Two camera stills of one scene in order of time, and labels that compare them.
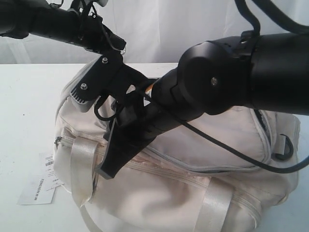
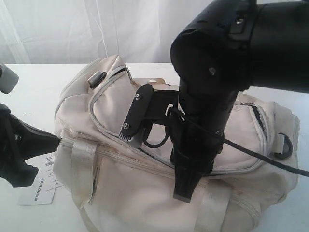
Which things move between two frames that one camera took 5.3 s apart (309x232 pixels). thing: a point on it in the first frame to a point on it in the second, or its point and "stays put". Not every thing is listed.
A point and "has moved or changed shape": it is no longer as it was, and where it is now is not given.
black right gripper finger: [121, 149] to [186, 178]
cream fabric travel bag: [181, 180] has moved or changed shape
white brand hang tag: [38, 191] stays put
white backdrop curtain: [154, 31] stays put
